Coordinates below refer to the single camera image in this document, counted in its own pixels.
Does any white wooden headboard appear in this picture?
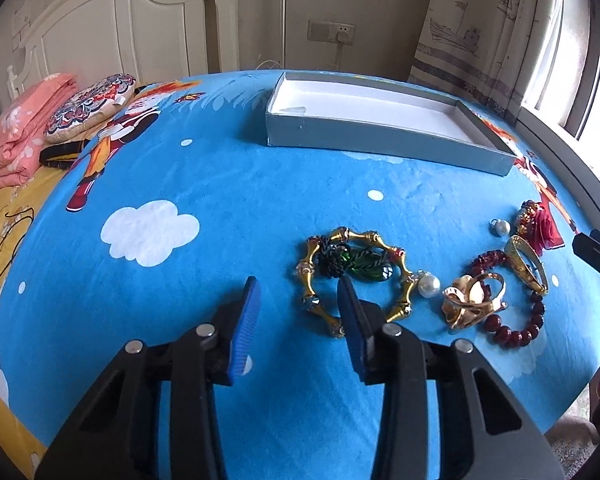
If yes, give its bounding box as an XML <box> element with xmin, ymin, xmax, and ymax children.
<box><xmin>7</xmin><ymin>0</ymin><xmax>239</xmax><ymax>98</ymax></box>

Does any gold bamboo-link bracelet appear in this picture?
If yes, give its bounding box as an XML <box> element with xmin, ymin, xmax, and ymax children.
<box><xmin>294</xmin><ymin>225</ymin><xmax>421</xmax><ymax>339</ymax></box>

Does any folded pink blanket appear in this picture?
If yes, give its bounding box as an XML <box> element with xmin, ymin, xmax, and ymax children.
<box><xmin>0</xmin><ymin>73</ymin><xmax>78</xmax><ymax>189</ymax></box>

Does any red fabric rose flower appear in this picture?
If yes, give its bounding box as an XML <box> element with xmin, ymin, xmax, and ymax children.
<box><xmin>515</xmin><ymin>200</ymin><xmax>564</xmax><ymax>256</ymax></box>

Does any dark red bead bracelet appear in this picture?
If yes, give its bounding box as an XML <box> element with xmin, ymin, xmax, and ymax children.
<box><xmin>467</xmin><ymin>249</ymin><xmax>548</xmax><ymax>348</ymax></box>

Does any blue cartoon bed sheet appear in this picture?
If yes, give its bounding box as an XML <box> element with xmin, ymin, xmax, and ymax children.
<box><xmin>0</xmin><ymin>70</ymin><xmax>592</xmax><ymax>479</ymax></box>

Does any white charging cable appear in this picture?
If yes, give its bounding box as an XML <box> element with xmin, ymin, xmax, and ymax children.
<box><xmin>253</xmin><ymin>34</ymin><xmax>347</xmax><ymax>73</ymax></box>

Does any wall power socket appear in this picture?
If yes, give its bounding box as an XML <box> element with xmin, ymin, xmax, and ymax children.
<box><xmin>306</xmin><ymin>20</ymin><xmax>355</xmax><ymax>46</ymax></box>

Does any round patterned cushion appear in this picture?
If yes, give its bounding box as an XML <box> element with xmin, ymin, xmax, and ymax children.
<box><xmin>44</xmin><ymin>73</ymin><xmax>136</xmax><ymax>144</ymax></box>

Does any printed ship curtain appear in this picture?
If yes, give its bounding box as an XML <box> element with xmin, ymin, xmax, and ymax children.
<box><xmin>408</xmin><ymin>0</ymin><xmax>557</xmax><ymax>124</ymax></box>

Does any large white pearl earring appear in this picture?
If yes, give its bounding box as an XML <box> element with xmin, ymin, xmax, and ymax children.
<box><xmin>416</xmin><ymin>271</ymin><xmax>441</xmax><ymax>299</ymax></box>

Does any metal rod against wall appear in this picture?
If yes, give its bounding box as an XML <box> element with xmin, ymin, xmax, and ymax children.
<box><xmin>280</xmin><ymin>0</ymin><xmax>287</xmax><ymax>68</ymax></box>

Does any grey shallow cardboard box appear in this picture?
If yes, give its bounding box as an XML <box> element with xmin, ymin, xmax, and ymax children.
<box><xmin>265</xmin><ymin>70</ymin><xmax>516</xmax><ymax>177</ymax></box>

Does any gold chunky ring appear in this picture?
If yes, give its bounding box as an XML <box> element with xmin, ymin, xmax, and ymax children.
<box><xmin>440</xmin><ymin>272</ymin><xmax>510</xmax><ymax>332</ymax></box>

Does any gold bangle watch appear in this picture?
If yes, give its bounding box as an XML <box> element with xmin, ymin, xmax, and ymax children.
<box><xmin>504</xmin><ymin>235</ymin><xmax>550</xmax><ymax>296</ymax></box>

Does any black green glass brooch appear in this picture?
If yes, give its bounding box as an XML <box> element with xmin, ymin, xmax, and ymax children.
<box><xmin>316</xmin><ymin>237</ymin><xmax>393</xmax><ymax>282</ymax></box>

